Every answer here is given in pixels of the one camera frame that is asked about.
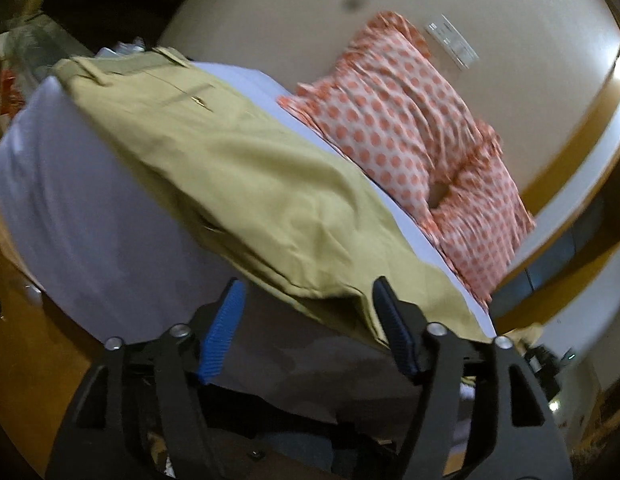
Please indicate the khaki yellow pants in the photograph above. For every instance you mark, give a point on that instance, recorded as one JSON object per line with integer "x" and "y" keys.
{"x": 303, "y": 223}

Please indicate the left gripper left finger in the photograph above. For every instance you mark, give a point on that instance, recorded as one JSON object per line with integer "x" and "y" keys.
{"x": 133, "y": 389}

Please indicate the polka dot pillow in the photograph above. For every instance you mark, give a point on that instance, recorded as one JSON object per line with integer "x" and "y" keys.
{"x": 482, "y": 221}
{"x": 389, "y": 110}

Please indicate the white bed sheet mattress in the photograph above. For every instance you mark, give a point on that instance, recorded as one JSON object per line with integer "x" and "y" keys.
{"x": 118, "y": 264}

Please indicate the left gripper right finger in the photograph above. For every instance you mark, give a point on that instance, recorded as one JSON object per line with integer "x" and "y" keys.
{"x": 512, "y": 431}

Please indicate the polka dot pillow far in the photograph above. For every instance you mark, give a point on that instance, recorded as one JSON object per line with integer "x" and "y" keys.
{"x": 482, "y": 221}

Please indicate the polka dot pillow near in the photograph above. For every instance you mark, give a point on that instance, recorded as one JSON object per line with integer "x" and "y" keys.
{"x": 389, "y": 110}

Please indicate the white wall switch plate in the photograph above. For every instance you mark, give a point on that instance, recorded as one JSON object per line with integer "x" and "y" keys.
{"x": 452, "y": 41}

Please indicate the wooden bedside furniture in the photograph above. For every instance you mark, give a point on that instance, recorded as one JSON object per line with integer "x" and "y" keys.
{"x": 43, "y": 358}

